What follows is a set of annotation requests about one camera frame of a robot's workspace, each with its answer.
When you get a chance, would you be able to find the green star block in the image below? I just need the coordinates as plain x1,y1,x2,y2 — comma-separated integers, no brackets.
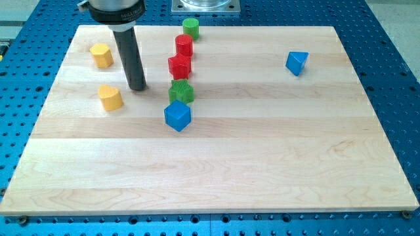
168,79,195,104

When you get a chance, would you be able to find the light wooden board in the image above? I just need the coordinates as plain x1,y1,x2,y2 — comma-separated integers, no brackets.
1,26,419,216

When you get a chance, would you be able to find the yellow heart block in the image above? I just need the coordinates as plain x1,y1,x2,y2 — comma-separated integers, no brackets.
98,85,124,111

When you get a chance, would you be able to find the red star block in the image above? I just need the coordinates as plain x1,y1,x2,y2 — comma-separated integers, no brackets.
167,54,192,80

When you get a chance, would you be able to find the blue triangular prism block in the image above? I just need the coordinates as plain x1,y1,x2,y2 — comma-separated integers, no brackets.
285,51,309,76

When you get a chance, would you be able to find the yellow hexagon block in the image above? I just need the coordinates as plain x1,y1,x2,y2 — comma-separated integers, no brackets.
89,43,114,68

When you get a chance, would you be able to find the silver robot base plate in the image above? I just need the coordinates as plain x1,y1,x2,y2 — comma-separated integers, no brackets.
171,0,241,15

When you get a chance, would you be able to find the red cylinder block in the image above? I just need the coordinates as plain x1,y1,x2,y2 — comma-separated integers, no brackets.
175,34,193,57

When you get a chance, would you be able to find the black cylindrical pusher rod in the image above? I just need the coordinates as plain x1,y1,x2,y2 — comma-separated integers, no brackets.
113,28,146,91

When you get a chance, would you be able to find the blue cube block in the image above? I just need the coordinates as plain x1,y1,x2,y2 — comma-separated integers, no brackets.
164,100,191,132

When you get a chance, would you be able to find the green cylinder block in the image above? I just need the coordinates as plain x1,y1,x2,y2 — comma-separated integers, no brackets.
182,18,200,40

